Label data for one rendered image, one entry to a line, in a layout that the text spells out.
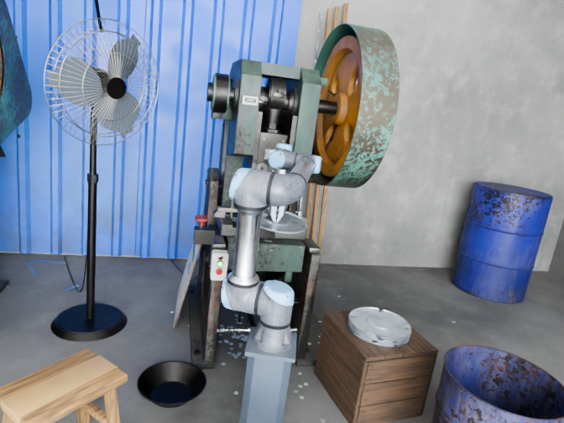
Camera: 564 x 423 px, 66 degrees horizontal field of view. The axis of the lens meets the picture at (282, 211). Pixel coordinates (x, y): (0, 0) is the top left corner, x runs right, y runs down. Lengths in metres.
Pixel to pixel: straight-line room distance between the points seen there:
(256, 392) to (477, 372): 0.91
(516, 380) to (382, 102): 1.26
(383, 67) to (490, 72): 2.28
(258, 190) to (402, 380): 1.12
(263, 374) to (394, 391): 0.68
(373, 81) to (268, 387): 1.32
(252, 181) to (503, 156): 3.30
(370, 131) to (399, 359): 1.00
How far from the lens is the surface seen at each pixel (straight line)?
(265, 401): 1.75
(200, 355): 2.36
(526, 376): 2.03
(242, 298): 1.59
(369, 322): 2.11
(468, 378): 2.05
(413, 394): 2.20
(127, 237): 3.53
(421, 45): 3.88
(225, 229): 2.17
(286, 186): 1.43
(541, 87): 4.60
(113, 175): 3.41
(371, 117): 1.98
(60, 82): 2.17
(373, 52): 2.08
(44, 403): 1.65
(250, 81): 2.10
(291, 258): 2.19
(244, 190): 1.44
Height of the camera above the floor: 1.33
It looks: 14 degrees down
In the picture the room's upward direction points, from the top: 7 degrees clockwise
